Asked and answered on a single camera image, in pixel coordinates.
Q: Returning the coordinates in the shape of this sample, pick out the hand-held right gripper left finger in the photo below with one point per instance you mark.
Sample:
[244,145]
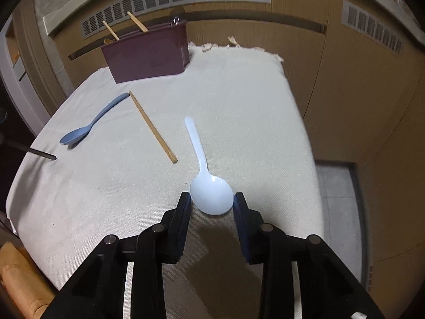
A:
[184,221]

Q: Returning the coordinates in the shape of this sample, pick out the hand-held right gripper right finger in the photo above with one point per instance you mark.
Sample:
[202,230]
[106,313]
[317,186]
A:
[241,236]

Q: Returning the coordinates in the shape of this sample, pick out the white plastic spoon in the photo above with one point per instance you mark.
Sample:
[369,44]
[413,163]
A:
[212,196]

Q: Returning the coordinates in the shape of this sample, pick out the wooden chopstick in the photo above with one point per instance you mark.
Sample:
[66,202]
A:
[111,30]
[152,127]
[137,22]

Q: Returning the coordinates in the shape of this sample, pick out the blue plastic spoon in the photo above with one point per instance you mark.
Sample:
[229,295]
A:
[74,137]

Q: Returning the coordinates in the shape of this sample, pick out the maroon plastic utensil holder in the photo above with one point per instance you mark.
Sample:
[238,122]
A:
[146,56]

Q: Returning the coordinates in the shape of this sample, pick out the white table cloth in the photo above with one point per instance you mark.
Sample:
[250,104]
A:
[99,189]

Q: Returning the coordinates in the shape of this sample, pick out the kitchen counter cabinet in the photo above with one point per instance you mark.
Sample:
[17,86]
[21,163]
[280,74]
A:
[348,106]

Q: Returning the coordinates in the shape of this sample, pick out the small grey vent grille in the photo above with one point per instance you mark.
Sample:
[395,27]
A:
[372,26]

